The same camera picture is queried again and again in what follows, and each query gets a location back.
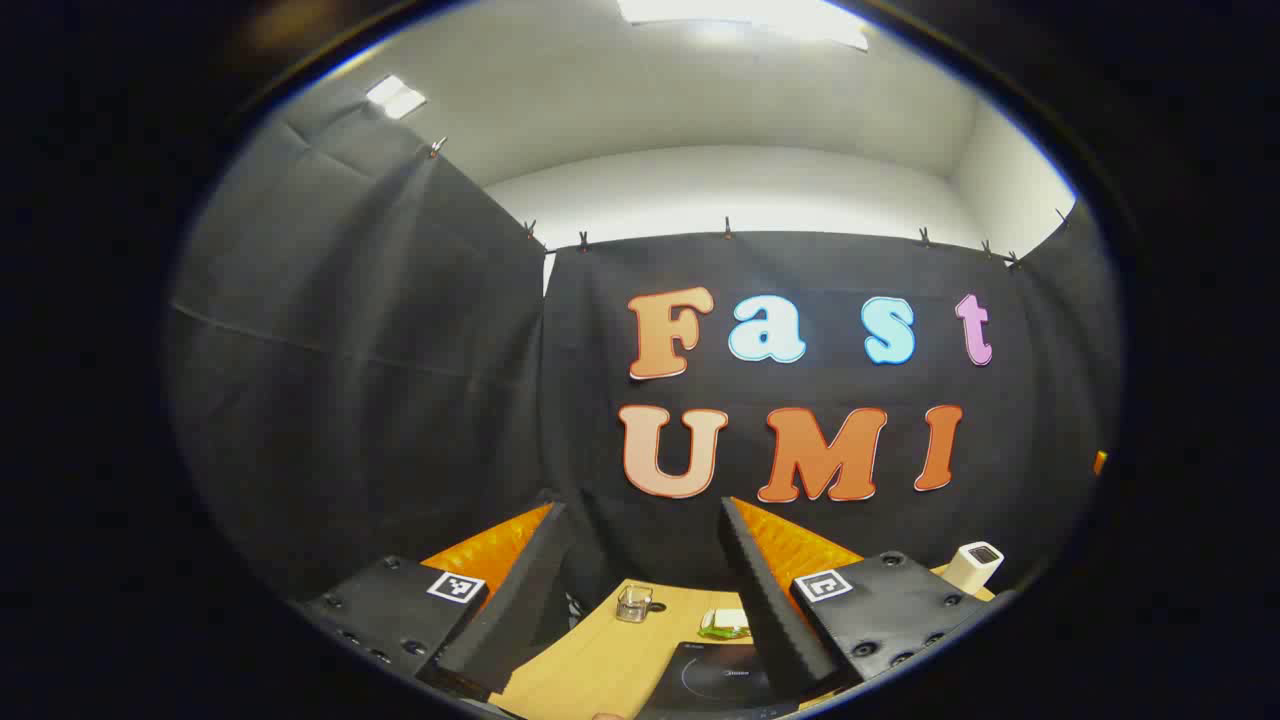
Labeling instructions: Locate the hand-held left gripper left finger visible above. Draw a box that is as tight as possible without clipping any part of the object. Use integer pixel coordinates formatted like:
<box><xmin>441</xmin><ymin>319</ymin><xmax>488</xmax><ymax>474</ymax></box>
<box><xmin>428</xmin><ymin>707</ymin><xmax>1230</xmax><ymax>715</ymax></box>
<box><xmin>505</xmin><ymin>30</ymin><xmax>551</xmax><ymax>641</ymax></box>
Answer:
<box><xmin>298</xmin><ymin>502</ymin><xmax>577</xmax><ymax>699</ymax></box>

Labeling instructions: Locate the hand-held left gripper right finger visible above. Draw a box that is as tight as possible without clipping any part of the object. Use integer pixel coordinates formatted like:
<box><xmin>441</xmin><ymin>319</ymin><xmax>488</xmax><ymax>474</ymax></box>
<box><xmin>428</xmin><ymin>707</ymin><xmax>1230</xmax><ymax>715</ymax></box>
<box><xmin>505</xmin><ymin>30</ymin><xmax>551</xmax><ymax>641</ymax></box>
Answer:
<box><xmin>718</xmin><ymin>495</ymin><xmax>998</xmax><ymax>704</ymax></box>

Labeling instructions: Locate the black induction cooktop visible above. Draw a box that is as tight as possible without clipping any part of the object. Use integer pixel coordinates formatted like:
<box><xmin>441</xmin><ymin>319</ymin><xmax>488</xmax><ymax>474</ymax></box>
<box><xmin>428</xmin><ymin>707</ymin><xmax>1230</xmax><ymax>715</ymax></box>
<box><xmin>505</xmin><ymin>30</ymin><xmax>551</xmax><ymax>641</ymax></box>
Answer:
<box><xmin>640</xmin><ymin>640</ymin><xmax>801</xmax><ymax>717</ymax></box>

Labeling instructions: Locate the sandwich with lettuce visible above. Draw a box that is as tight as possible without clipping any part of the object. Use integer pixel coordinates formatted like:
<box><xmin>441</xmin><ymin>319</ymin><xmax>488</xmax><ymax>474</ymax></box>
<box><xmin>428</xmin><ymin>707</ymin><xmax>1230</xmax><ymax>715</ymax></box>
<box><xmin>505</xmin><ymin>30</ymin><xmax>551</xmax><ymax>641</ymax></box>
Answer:
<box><xmin>698</xmin><ymin>607</ymin><xmax>753</xmax><ymax>641</ymax></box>

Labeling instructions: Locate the white appliance box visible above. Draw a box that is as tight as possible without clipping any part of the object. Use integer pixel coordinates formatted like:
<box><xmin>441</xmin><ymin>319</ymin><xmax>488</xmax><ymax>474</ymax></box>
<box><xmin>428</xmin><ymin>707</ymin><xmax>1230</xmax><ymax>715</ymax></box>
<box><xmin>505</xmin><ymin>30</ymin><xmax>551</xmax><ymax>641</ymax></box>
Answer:
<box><xmin>943</xmin><ymin>541</ymin><xmax>1005</xmax><ymax>598</ymax></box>

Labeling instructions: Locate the black backdrop cloth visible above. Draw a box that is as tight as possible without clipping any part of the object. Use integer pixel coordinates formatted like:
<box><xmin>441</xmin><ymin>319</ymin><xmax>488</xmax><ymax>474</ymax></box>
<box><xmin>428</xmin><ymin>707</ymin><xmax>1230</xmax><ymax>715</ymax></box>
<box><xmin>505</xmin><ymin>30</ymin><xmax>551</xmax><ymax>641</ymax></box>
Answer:
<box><xmin>165</xmin><ymin>75</ymin><xmax>1126</xmax><ymax>621</ymax></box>

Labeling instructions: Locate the row of cloth clips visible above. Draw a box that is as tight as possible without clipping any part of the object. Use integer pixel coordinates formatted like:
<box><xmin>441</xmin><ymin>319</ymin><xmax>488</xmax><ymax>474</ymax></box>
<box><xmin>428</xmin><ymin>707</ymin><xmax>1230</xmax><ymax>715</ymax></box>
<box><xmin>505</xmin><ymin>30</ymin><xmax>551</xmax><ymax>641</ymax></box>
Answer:
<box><xmin>430</xmin><ymin>135</ymin><xmax>1071</xmax><ymax>271</ymax></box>

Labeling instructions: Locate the small ceiling light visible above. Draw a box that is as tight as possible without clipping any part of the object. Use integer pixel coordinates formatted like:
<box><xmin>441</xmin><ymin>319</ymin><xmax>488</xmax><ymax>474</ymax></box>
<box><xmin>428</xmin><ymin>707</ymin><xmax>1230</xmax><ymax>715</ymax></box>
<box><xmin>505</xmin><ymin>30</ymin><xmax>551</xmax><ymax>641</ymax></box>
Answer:
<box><xmin>365</xmin><ymin>75</ymin><xmax>428</xmax><ymax>121</ymax></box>

